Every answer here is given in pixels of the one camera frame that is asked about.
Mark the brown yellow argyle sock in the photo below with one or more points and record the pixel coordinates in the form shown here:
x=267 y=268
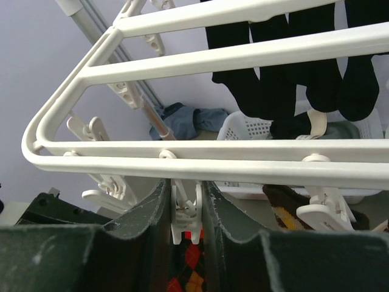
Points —
x=324 y=209

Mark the blue crumpled cloth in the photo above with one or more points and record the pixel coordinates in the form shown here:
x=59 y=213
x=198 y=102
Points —
x=186 y=121

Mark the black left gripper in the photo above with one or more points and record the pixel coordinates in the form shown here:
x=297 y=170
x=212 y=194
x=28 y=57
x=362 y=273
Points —
x=56 y=246

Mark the white plastic laundry basket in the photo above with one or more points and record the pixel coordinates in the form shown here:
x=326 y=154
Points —
x=237 y=126

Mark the white clip hanger frame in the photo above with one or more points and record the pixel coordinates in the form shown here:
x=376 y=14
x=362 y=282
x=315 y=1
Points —
x=88 y=129

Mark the white metal drying rack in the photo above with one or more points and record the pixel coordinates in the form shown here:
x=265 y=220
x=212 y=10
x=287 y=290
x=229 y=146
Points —
x=109 y=63

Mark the black sock white stripes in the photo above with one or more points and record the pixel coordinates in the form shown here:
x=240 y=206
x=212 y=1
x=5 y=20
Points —
x=270 y=92

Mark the black red argyle sock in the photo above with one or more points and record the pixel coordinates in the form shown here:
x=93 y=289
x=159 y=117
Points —
x=186 y=266

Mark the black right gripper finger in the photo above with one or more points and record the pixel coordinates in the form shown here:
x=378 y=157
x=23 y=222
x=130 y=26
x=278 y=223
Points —
x=243 y=255

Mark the white clothes peg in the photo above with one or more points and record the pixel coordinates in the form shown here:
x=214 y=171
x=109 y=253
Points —
x=186 y=216

